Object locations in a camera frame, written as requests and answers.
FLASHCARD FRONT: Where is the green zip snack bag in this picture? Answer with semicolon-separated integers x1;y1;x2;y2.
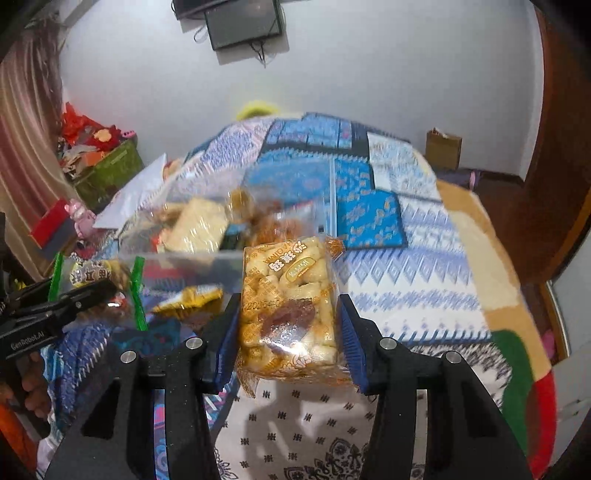
48;254;148;331

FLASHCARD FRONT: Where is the yellow snack packet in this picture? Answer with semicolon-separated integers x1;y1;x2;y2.
150;285;223;320

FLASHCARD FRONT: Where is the beige cracker pack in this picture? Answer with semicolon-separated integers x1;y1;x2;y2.
163;197;229;254

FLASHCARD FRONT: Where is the puffed rice snack pack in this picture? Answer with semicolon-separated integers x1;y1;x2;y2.
235;236;351;397

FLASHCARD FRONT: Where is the clear orange snack packet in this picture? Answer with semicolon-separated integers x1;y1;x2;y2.
247;215;304;246

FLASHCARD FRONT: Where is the left hand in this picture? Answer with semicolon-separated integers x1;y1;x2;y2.
22;352;51;420

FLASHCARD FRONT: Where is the red box on shelf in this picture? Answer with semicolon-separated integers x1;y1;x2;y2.
30;199;76;260

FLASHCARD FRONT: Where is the pink rabbit toy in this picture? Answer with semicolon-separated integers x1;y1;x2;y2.
64;199;96;240

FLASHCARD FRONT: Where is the white sliding wardrobe door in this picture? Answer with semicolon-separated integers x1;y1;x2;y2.
551;265;590;464

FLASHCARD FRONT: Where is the striped brown curtain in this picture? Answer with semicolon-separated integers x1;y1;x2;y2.
1;20;77;280

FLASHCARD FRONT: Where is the clear plastic storage bin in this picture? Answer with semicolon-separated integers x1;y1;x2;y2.
115;158;341;324

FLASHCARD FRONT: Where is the green storage box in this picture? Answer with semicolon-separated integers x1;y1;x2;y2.
73;140;144;214

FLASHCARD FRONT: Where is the patchwork patterned bed cover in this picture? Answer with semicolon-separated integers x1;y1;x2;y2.
36;111;558;480

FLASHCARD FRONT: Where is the white plastic bag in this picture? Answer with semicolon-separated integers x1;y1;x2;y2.
93;154;168;230

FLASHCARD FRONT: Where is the brown wooden door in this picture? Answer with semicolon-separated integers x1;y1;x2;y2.
502;9;590;284

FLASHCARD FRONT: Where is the cardboard box on floor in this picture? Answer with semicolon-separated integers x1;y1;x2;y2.
425;129;463;170

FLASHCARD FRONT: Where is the yellow curved cushion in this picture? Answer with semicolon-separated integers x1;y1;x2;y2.
236;100;280;121

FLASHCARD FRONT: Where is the black wall television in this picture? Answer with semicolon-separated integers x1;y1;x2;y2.
171;0;224;20

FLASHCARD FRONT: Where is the small black wall monitor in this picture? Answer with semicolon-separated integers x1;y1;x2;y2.
204;0;283;51

